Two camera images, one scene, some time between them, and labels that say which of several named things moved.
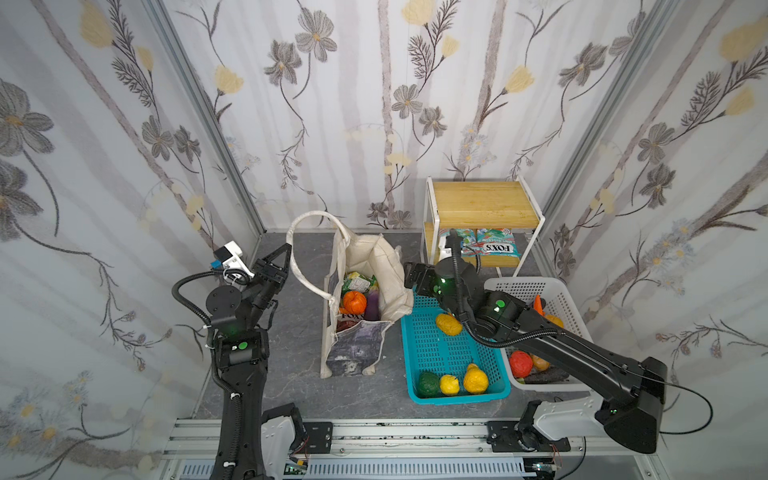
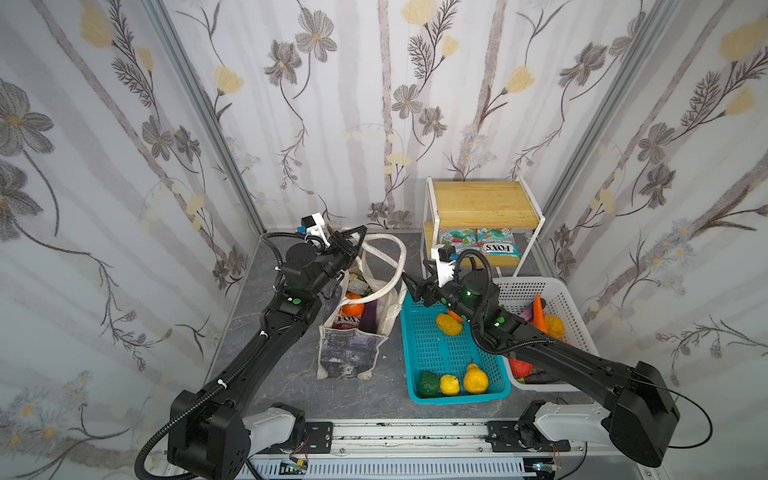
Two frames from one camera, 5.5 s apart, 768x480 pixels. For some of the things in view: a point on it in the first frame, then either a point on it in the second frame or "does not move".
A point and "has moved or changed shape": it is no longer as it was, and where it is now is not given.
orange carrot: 538,305 does not move
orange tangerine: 354,303 does not move
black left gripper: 267,278 → 341,246
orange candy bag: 346,320 does not move
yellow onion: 555,321 does not move
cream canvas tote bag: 370,289 has moved or changed shape
